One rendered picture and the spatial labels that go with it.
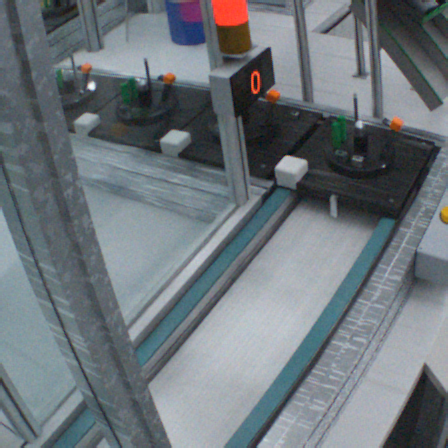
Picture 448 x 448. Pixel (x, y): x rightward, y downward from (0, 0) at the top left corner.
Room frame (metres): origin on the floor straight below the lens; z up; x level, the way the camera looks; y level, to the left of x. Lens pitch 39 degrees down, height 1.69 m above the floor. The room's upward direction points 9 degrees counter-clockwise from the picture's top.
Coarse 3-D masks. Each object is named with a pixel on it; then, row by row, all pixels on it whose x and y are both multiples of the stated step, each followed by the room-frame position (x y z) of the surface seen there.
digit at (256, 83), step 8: (256, 64) 0.94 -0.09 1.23; (248, 72) 0.92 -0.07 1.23; (256, 72) 0.94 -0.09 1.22; (248, 80) 0.92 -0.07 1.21; (256, 80) 0.94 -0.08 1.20; (248, 88) 0.92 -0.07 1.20; (256, 88) 0.93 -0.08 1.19; (264, 88) 0.95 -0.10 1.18; (248, 96) 0.92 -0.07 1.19; (256, 96) 0.93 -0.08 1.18
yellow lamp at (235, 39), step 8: (216, 24) 0.94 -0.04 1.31; (240, 24) 0.93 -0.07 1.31; (248, 24) 0.94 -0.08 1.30; (224, 32) 0.93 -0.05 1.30; (232, 32) 0.92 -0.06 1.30; (240, 32) 0.93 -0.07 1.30; (248, 32) 0.94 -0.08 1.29; (224, 40) 0.93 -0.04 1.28; (232, 40) 0.93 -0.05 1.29; (240, 40) 0.93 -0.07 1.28; (248, 40) 0.93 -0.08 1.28; (224, 48) 0.93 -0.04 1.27; (232, 48) 0.93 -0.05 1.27; (240, 48) 0.93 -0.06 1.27; (248, 48) 0.93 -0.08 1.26
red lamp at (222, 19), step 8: (216, 0) 0.93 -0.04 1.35; (224, 0) 0.93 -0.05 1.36; (232, 0) 0.93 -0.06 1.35; (240, 0) 0.93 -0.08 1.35; (216, 8) 0.94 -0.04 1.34; (224, 8) 0.93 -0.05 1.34; (232, 8) 0.92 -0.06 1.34; (240, 8) 0.93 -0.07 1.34; (216, 16) 0.94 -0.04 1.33; (224, 16) 0.93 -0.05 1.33; (232, 16) 0.92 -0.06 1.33; (240, 16) 0.93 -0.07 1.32; (224, 24) 0.93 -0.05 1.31; (232, 24) 0.92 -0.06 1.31
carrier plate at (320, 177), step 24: (336, 120) 1.17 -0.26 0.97; (312, 144) 1.09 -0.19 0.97; (408, 144) 1.05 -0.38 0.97; (432, 144) 1.04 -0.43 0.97; (312, 168) 1.01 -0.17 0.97; (408, 168) 0.97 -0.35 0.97; (312, 192) 0.96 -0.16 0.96; (336, 192) 0.93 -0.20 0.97; (360, 192) 0.92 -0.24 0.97; (384, 192) 0.91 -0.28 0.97; (408, 192) 0.91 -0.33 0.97
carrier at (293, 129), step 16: (256, 112) 1.21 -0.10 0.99; (272, 112) 1.20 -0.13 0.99; (288, 112) 1.23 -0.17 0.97; (304, 112) 1.22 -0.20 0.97; (256, 128) 1.15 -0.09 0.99; (272, 128) 1.14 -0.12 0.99; (288, 128) 1.16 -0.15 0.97; (304, 128) 1.15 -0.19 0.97; (256, 144) 1.12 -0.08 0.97; (272, 144) 1.11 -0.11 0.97; (288, 144) 1.10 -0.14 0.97; (256, 160) 1.07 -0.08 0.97; (272, 160) 1.06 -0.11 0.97; (256, 176) 1.03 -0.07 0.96; (272, 176) 1.03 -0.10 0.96
